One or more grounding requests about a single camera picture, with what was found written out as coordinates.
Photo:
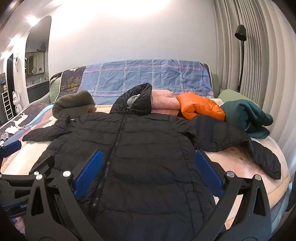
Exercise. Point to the teal fleece garment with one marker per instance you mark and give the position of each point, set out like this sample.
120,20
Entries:
247,115

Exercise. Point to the grey curtain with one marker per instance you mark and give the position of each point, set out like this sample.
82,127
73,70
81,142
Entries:
266,58

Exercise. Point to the orange puffer jacket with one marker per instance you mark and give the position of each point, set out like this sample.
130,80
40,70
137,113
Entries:
198,106

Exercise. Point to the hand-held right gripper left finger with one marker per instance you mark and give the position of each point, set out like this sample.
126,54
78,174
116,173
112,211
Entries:
89,172

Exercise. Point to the black puffer jacket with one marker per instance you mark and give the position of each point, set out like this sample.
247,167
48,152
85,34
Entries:
150,150

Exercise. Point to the small white cloth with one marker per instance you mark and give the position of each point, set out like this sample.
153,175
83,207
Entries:
11,130

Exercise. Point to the green piped cushion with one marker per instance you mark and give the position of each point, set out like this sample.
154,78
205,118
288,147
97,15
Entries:
55,90

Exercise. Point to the brown fleece garment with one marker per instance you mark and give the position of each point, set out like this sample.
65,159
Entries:
74,104

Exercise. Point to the blue plaid sheet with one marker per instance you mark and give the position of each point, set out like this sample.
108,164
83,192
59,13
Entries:
138,74

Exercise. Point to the cream pink plush blanket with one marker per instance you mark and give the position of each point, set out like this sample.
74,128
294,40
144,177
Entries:
231,160

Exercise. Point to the cartoon printed sheet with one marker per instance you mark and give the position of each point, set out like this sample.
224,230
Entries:
30,113

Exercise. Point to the pink quilted jacket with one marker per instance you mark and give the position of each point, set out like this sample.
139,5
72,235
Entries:
164,102

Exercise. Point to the white cat figurine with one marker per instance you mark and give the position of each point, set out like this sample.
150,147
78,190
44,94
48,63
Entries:
17,102

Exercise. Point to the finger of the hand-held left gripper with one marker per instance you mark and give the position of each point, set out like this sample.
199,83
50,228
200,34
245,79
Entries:
44,165
11,147

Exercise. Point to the arched wall mirror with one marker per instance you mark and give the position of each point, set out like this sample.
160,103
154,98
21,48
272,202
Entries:
37,69

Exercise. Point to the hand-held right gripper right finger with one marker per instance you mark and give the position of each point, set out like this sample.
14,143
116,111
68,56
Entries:
208,172

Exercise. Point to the white ladder rack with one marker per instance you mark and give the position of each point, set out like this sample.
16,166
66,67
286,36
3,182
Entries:
6,106

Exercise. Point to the green pillow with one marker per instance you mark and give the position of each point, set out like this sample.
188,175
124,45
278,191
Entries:
229,93

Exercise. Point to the black floor lamp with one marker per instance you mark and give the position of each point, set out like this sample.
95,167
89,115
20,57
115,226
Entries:
240,34

